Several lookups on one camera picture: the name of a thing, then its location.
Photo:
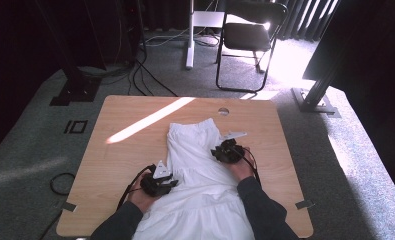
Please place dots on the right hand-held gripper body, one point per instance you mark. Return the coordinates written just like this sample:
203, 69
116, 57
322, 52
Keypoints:
231, 151

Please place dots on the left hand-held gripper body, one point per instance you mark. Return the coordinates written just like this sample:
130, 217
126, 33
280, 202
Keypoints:
155, 186

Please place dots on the white pleated skirt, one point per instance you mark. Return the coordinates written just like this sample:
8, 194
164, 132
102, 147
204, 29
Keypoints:
198, 186

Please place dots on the person's left hand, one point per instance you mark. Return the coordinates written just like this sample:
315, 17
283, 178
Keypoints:
140, 200

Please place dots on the person's right hand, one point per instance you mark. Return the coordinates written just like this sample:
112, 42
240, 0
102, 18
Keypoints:
243, 168

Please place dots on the grey tape piece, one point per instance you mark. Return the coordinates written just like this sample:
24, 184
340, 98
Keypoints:
69, 206
304, 204

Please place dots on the black stand with grey base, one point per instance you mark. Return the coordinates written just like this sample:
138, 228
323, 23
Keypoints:
315, 98

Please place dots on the white desk leg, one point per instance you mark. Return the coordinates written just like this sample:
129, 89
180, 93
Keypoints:
190, 43

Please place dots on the black folding chair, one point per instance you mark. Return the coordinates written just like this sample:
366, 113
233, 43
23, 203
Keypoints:
248, 36

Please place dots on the black stand with flat base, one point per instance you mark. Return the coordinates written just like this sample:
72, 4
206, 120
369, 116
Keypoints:
76, 90

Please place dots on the dark pleated curtain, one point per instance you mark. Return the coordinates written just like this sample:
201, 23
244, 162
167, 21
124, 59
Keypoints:
305, 18

